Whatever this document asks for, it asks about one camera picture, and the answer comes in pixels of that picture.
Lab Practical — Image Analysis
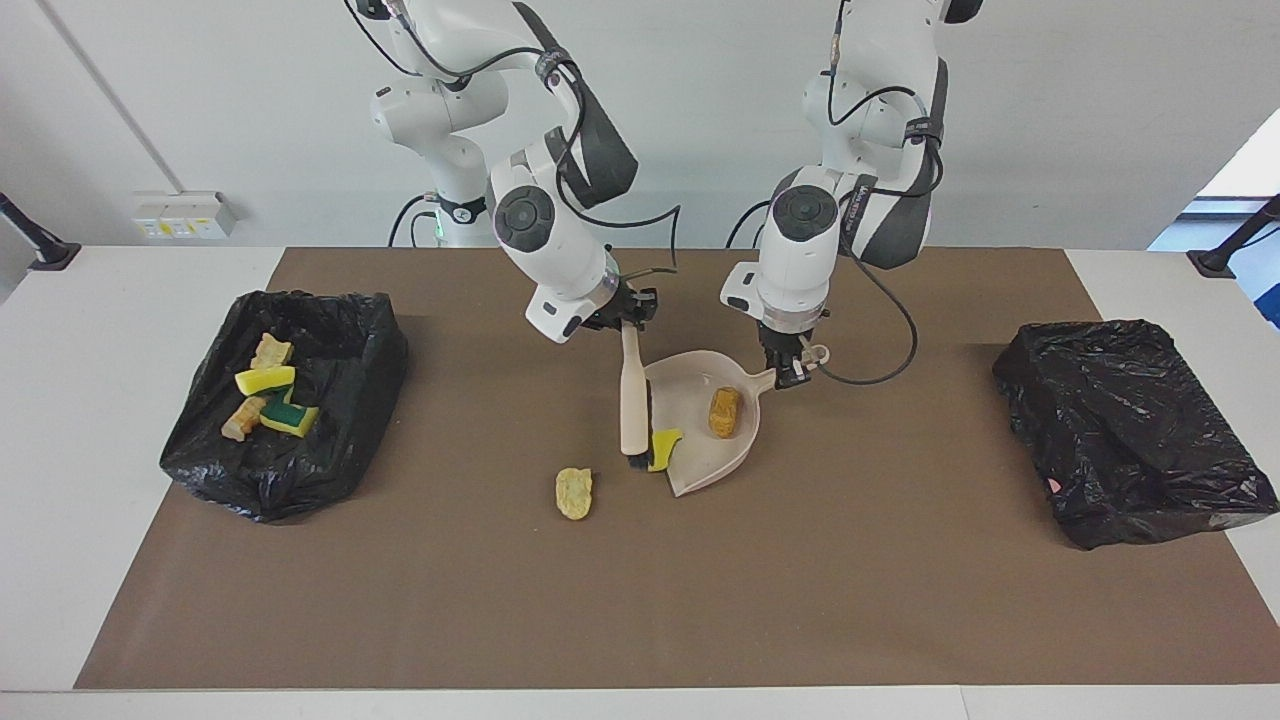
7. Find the brown bread roll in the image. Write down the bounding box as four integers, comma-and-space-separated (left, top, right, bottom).
708, 387, 743, 440

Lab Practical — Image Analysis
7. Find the beige hand brush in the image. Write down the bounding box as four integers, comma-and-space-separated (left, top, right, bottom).
619, 322, 657, 472

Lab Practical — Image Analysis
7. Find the beige plastic dustpan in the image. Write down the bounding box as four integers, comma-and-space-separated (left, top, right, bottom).
644, 344, 832, 498

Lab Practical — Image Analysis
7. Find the green and yellow sponge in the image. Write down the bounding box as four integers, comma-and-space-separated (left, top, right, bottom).
259, 385, 321, 439

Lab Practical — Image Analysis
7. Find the large yellow sponge piece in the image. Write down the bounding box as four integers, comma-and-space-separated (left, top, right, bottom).
234, 366, 297, 397

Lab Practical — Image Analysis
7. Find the orange striped bread piece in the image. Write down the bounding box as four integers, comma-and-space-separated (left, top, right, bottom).
221, 395, 269, 442

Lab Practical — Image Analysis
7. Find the open black bag-lined bin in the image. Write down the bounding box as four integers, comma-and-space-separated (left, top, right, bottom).
160, 290, 409, 524

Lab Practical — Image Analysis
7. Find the right black trash bag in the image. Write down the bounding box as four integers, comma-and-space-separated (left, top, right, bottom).
992, 319, 1280, 550

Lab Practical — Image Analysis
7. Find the brown table mat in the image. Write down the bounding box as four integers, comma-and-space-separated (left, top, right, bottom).
75, 247, 1280, 691

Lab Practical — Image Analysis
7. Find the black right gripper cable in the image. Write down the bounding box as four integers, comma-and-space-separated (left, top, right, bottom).
345, 0, 683, 291

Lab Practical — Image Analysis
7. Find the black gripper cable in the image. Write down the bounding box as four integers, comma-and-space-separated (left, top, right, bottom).
345, 0, 683, 291
815, 0, 946, 387

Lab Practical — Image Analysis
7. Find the black base cable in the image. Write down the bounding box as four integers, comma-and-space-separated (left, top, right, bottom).
725, 198, 773, 249
388, 195, 438, 248

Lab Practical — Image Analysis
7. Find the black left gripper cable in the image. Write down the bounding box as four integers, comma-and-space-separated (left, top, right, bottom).
815, 0, 946, 387

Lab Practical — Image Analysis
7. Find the black table clamp mount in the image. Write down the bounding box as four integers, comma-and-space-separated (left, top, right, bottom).
1187, 195, 1280, 279
0, 192, 81, 272

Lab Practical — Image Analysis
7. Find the white wall outlet box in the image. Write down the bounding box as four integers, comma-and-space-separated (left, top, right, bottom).
132, 192, 241, 241

